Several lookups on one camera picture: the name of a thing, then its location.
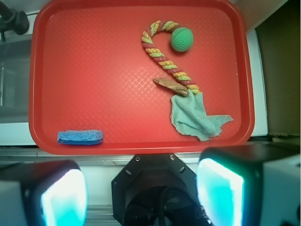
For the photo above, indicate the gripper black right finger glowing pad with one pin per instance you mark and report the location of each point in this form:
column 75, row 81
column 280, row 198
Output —
column 251, row 185

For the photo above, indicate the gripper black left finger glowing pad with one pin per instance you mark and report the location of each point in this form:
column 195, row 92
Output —
column 52, row 193

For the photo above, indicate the brown wood chip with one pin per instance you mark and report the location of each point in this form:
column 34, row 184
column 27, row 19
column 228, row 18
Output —
column 172, row 85

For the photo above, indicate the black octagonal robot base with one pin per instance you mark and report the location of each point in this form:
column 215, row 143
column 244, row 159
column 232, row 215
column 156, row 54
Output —
column 157, row 190

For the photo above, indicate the blue sponge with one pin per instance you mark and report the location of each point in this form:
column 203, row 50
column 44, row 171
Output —
column 80, row 137

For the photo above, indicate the teal cloth rag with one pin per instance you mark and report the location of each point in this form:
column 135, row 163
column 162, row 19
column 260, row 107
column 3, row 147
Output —
column 189, row 117

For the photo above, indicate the red plastic tray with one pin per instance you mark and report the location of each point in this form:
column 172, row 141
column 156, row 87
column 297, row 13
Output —
column 89, row 71

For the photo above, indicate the green rubber ball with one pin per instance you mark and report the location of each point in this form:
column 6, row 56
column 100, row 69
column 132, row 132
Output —
column 182, row 39

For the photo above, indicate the black clamp knob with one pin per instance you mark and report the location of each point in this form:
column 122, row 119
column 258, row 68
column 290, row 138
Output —
column 12, row 20

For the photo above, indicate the twisted multicolour rope toy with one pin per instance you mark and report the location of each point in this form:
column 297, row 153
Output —
column 156, row 54

